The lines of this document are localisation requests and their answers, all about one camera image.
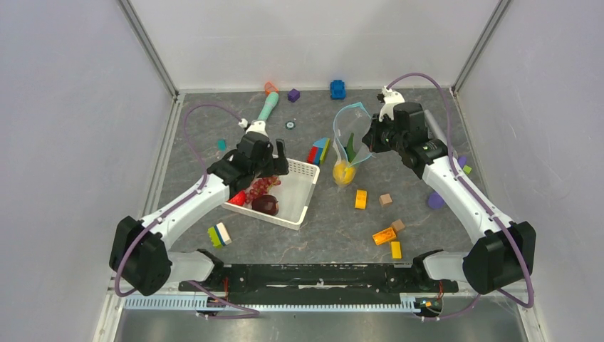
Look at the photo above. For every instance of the red grape bunch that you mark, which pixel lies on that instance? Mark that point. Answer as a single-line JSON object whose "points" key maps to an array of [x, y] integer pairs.
{"points": [[261, 187]]}

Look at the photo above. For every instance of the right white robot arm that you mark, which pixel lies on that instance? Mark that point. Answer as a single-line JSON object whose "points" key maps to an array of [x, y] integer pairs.
{"points": [[503, 251]]}

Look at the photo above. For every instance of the tan wooden cube lower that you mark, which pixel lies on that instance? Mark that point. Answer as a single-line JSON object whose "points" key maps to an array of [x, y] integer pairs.
{"points": [[398, 226]]}

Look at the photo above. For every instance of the orange outline block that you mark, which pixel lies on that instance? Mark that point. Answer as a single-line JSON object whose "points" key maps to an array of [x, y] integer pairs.
{"points": [[270, 88]]}

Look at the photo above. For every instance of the yellow lemon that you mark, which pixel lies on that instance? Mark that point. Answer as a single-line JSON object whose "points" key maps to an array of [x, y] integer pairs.
{"points": [[343, 173]]}

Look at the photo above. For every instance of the orange translucent brick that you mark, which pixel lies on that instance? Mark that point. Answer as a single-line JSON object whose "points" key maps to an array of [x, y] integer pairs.
{"points": [[384, 236]]}

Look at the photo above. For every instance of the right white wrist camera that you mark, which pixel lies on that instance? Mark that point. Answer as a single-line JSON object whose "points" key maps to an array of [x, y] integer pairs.
{"points": [[390, 98]]}

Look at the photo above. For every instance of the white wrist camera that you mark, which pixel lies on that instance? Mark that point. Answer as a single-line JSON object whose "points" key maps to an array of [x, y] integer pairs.
{"points": [[390, 98], [254, 127]]}

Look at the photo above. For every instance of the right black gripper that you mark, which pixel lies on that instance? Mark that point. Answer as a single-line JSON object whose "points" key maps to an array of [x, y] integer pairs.
{"points": [[372, 138]]}

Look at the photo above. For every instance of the green blue white block stack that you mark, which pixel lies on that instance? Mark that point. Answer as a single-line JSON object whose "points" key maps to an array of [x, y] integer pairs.
{"points": [[219, 235]]}

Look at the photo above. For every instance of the dark red apple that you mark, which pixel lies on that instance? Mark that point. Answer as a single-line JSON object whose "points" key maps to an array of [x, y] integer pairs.
{"points": [[266, 204]]}

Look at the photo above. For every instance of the tan wooden cube upper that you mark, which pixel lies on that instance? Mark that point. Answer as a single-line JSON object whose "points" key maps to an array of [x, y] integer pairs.
{"points": [[385, 200]]}

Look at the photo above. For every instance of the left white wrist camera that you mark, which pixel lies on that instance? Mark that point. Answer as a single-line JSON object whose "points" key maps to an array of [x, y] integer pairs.
{"points": [[254, 127]]}

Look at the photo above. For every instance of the blue toy car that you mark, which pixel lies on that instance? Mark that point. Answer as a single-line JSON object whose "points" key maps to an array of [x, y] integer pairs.
{"points": [[337, 90]]}

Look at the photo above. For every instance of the tan wooden cube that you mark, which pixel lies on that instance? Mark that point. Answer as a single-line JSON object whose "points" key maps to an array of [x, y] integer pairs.
{"points": [[385, 200], [398, 226]]}

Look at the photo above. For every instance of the teal small block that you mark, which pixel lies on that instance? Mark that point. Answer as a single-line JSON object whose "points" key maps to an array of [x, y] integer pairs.
{"points": [[222, 144]]}

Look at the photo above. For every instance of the red blue yellow block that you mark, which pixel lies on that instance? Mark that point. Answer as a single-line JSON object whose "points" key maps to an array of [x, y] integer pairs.
{"points": [[318, 151]]}

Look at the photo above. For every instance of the green cucumber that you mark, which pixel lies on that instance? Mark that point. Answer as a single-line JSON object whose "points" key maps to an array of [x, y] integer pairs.
{"points": [[350, 149]]}

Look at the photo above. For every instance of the yellow small brick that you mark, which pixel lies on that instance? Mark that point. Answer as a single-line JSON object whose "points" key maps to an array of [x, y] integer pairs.
{"points": [[396, 250]]}

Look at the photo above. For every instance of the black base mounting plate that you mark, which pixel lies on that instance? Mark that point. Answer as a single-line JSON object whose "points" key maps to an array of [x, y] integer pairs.
{"points": [[299, 284]]}

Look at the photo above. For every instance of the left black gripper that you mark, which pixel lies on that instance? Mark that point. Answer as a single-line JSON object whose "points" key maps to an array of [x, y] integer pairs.
{"points": [[276, 165]]}

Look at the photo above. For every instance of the red strawberry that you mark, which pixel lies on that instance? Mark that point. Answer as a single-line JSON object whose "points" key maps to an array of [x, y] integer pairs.
{"points": [[239, 199]]}

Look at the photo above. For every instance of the purple cube block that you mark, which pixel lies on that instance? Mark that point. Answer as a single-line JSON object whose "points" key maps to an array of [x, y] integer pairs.
{"points": [[293, 95]]}

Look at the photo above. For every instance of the purple toy cylinder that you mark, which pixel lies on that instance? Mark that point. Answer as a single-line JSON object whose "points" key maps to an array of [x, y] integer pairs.
{"points": [[434, 200]]}

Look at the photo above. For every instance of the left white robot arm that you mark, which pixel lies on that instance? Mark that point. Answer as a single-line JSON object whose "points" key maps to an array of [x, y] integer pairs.
{"points": [[140, 255]]}

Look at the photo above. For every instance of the white perforated plastic basket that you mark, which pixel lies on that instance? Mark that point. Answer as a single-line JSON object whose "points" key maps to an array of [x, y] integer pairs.
{"points": [[293, 194]]}

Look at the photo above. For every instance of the yellow rounded brick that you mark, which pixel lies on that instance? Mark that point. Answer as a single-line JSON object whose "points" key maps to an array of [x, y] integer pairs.
{"points": [[361, 198]]}

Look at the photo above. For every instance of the clear zip top bag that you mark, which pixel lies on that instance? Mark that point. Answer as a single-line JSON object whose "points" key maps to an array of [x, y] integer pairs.
{"points": [[351, 123]]}

